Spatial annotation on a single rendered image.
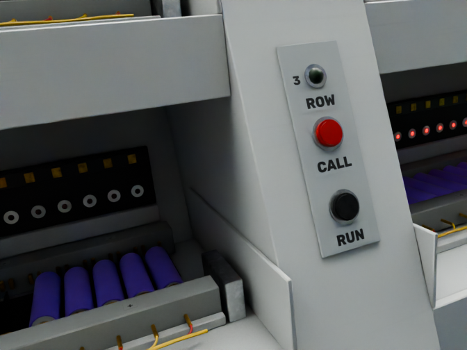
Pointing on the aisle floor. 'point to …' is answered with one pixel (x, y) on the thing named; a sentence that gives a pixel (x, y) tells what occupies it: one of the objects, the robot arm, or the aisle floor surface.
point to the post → (232, 160)
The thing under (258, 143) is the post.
